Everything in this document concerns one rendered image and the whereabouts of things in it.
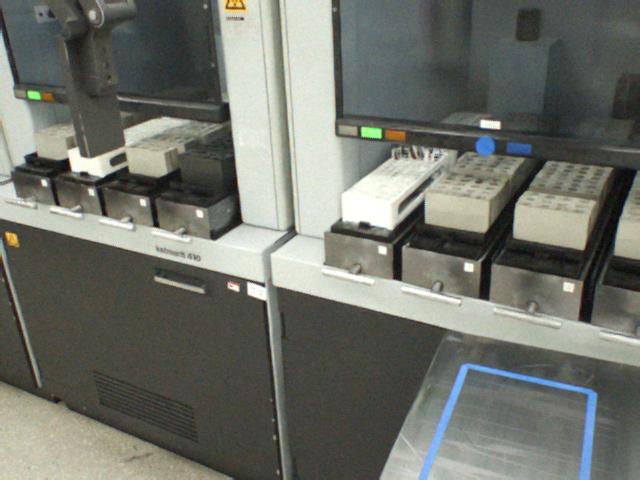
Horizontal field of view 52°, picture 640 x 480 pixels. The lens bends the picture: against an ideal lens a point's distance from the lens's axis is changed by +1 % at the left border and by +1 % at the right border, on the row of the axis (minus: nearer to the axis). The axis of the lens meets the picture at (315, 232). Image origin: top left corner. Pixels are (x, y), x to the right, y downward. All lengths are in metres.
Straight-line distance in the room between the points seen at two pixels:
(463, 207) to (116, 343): 0.98
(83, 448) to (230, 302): 0.82
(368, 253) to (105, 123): 0.80
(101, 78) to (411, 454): 0.48
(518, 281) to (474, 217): 0.14
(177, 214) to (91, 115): 0.99
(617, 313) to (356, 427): 0.59
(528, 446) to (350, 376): 0.65
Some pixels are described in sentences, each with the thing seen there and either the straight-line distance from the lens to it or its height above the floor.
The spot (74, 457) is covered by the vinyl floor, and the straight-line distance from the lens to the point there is 2.05.
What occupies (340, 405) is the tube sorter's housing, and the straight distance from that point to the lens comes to 1.38.
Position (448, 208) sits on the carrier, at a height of 0.86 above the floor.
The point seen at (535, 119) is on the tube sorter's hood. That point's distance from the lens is 1.06.
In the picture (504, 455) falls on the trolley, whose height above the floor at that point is 0.82.
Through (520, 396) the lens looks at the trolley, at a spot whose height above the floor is 0.82.
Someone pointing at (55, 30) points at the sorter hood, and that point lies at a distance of 1.59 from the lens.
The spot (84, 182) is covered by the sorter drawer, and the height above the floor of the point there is 0.81.
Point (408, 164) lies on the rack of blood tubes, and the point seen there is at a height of 0.86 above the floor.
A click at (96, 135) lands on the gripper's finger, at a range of 0.41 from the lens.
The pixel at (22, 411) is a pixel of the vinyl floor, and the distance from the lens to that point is 2.28.
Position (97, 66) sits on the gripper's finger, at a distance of 0.39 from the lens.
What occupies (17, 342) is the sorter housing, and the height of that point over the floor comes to 0.26.
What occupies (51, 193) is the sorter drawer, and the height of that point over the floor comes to 0.77.
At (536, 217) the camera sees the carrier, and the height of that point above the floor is 0.86.
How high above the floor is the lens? 1.31
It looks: 25 degrees down
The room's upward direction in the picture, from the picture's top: 3 degrees counter-clockwise
